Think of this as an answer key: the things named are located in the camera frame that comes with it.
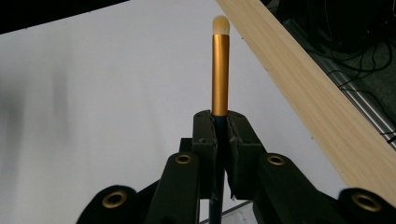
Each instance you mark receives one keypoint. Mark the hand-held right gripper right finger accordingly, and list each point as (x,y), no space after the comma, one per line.
(244,149)

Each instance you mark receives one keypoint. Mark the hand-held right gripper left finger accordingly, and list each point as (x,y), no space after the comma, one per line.
(205,149)

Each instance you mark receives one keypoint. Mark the thin gold-ferrule makeup brush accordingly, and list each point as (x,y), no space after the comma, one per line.
(220,74)

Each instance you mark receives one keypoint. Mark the light wooden table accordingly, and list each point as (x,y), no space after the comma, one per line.
(311,93)

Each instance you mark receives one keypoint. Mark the white table board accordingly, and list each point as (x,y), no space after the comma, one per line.
(93,93)

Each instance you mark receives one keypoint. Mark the aluminium frame rail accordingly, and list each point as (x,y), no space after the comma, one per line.
(367,109)

